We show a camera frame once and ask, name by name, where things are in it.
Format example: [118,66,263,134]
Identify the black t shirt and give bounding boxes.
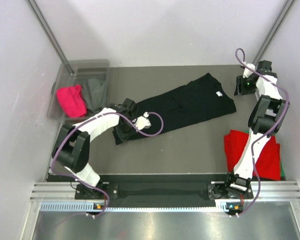
[136,73,237,134]

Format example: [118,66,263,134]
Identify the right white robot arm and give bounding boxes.
[223,60,290,198]

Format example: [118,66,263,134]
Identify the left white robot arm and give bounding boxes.
[51,98,138,199]

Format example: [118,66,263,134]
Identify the grey t shirt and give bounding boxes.
[81,78,108,114]

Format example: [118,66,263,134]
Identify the grey plastic bin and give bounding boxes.
[47,59,110,122]

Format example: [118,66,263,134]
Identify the pink t shirt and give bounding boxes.
[56,84,87,118]

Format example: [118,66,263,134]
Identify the red folded t shirt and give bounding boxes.
[224,130,281,181]

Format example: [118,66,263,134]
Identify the green folded t shirt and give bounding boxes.
[280,161,286,179]

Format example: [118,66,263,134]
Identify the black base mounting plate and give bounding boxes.
[74,173,253,201]

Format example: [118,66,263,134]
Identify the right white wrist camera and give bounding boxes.
[242,62,256,79]

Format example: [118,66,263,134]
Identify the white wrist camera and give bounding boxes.
[134,112,152,131]
[242,62,256,79]

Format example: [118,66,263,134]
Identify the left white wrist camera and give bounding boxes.
[134,112,152,131]

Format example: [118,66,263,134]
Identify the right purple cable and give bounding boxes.
[234,48,291,217]

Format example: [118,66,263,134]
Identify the purple cable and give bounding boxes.
[234,48,291,217]
[51,111,165,217]

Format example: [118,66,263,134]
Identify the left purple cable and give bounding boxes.
[51,111,165,217]

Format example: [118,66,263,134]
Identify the right aluminium frame post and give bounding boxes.
[252,0,296,65]

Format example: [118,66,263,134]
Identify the aluminium frame post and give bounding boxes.
[26,0,74,75]
[252,0,296,65]

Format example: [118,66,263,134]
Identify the grey slotted cable duct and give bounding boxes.
[40,202,241,213]

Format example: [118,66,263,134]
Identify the left aluminium frame post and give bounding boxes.
[26,0,74,75]

